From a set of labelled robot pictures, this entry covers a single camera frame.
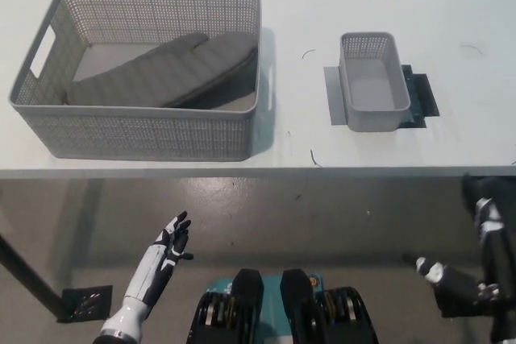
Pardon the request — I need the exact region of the robot body black teal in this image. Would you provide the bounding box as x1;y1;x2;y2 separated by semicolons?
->
185;267;382;344

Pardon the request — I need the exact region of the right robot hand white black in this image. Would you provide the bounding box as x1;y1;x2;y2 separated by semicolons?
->
402;174;516;344

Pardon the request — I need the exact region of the grey quilted oven glove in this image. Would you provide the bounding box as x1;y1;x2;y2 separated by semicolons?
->
64;32;260;110

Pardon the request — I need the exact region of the large grey perforated basket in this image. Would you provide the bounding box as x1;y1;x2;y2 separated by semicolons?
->
8;0;277;162

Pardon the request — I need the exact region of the small grey perforated basket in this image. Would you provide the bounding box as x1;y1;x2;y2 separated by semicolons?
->
338;31;412;134

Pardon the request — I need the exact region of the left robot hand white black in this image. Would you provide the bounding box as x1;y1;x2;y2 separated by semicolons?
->
123;209;194;313

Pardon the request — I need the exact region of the black table leg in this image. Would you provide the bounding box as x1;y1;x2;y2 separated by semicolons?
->
0;233;69;321

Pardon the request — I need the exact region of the black tape strip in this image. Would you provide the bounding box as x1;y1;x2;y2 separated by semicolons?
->
397;64;440;128

